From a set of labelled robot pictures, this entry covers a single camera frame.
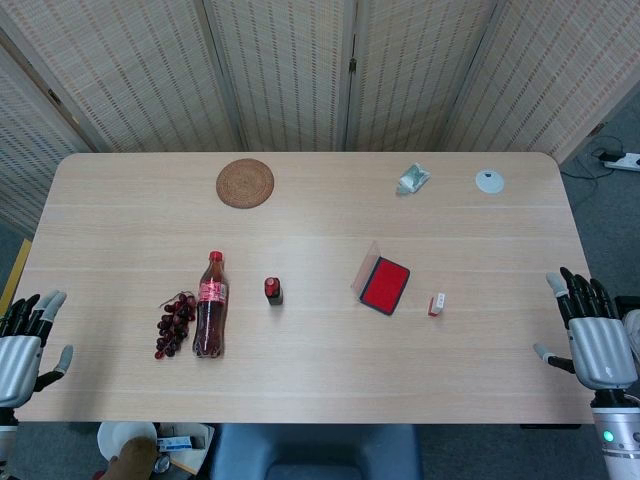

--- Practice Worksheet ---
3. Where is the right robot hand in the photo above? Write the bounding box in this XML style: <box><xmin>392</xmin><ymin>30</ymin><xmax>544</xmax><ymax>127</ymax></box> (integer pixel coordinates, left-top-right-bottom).
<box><xmin>532</xmin><ymin>266</ymin><xmax>639</xmax><ymax>394</ymax></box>

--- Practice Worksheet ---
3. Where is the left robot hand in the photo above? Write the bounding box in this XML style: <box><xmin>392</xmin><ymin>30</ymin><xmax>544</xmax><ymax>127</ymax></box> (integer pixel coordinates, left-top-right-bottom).
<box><xmin>0</xmin><ymin>289</ymin><xmax>75</xmax><ymax>409</ymax></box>

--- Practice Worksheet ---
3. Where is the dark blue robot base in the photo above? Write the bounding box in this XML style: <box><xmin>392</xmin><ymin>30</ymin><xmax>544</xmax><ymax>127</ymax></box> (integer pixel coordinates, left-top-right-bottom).
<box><xmin>209</xmin><ymin>423</ymin><xmax>424</xmax><ymax>480</ymax></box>

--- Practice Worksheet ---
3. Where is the red ink pad clear lid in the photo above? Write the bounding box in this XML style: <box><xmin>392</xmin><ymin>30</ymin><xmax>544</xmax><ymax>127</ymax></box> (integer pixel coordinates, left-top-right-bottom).
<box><xmin>350</xmin><ymin>241</ymin><xmax>412</xmax><ymax>318</ymax></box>

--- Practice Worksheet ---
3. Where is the small red-capped bottle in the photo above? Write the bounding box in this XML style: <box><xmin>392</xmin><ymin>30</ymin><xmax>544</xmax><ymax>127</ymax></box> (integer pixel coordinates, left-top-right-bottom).
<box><xmin>263</xmin><ymin>275</ymin><xmax>285</xmax><ymax>307</ymax></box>

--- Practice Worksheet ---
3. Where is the black flat device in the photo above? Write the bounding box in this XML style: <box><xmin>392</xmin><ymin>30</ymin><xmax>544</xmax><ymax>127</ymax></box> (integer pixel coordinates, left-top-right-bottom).
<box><xmin>613</xmin><ymin>295</ymin><xmax>640</xmax><ymax>321</ymax></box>

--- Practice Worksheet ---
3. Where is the yellow board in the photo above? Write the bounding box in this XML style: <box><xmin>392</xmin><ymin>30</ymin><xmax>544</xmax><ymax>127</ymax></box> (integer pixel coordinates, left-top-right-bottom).
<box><xmin>0</xmin><ymin>238</ymin><xmax>32</xmax><ymax>311</ymax></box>

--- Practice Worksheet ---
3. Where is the white round plate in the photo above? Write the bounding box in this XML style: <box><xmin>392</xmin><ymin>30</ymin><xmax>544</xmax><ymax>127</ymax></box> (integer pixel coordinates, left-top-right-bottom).
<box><xmin>97</xmin><ymin>421</ymin><xmax>159</xmax><ymax>461</ymax></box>

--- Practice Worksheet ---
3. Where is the brown rounded object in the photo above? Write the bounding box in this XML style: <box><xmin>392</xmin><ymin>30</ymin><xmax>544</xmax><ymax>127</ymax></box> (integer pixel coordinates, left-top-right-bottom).
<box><xmin>107</xmin><ymin>437</ymin><xmax>159</xmax><ymax>480</ymax></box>

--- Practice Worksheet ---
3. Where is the dark red grape bunch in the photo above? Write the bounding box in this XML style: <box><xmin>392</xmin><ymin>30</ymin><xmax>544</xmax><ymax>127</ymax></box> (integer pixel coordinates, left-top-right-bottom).
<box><xmin>153</xmin><ymin>291</ymin><xmax>199</xmax><ymax>360</ymax></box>

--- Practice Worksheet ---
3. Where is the small blue white box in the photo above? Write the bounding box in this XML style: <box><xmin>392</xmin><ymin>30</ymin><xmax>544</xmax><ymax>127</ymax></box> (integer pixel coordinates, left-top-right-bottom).
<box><xmin>155</xmin><ymin>435</ymin><xmax>194</xmax><ymax>454</ymax></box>

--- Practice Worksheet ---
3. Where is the white power strip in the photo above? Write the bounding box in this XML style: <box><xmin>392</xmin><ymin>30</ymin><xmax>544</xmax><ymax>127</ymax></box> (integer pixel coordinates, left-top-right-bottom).
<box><xmin>602</xmin><ymin>152</ymin><xmax>640</xmax><ymax>173</ymax></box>

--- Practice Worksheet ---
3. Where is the cola bottle red cap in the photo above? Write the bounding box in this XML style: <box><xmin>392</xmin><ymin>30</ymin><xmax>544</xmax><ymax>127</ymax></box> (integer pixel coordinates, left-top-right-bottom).
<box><xmin>192</xmin><ymin>250</ymin><xmax>229</xmax><ymax>360</ymax></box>

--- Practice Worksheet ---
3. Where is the open cardboard box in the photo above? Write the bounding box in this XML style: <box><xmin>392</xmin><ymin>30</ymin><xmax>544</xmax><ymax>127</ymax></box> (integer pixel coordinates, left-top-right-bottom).
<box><xmin>159</xmin><ymin>423</ymin><xmax>216</xmax><ymax>476</ymax></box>

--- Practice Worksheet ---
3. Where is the crumpled tissue packet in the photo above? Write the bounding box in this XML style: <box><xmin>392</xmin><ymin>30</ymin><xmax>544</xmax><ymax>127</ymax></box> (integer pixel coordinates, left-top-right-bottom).
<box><xmin>396</xmin><ymin>162</ymin><xmax>432</xmax><ymax>197</ymax></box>

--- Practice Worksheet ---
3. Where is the round woven coaster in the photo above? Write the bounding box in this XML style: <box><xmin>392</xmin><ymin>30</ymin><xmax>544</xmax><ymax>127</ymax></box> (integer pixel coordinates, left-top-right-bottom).
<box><xmin>215</xmin><ymin>158</ymin><xmax>276</xmax><ymax>209</ymax></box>

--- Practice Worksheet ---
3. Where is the bamboo folding screen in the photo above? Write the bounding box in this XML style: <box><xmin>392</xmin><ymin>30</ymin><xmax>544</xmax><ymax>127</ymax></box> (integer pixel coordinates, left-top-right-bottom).
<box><xmin>0</xmin><ymin>0</ymin><xmax>640</xmax><ymax>239</ymax></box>

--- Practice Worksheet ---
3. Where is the white round cable grommet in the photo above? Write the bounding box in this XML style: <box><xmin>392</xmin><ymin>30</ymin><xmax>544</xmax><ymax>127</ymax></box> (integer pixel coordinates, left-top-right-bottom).
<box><xmin>474</xmin><ymin>168</ymin><xmax>505</xmax><ymax>195</ymax></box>

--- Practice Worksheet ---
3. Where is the black floor cable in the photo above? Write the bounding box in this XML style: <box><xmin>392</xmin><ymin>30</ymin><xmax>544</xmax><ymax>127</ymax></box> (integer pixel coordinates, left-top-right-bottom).
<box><xmin>559</xmin><ymin>134</ymin><xmax>626</xmax><ymax>201</ymax></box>

